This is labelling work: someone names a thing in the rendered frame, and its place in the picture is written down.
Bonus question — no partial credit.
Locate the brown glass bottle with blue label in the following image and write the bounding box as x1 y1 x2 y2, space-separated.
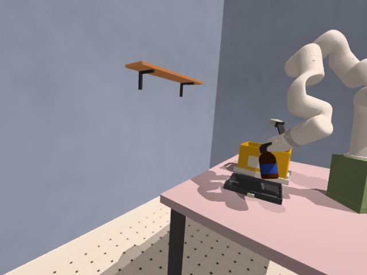
259 151 279 179

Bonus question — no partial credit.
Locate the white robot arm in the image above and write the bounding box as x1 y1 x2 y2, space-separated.
268 30 367 160

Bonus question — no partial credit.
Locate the orange divided crate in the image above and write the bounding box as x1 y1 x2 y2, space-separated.
237 142 291 179

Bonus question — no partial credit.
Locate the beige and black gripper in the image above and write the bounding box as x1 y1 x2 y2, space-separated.
259 131 296 154

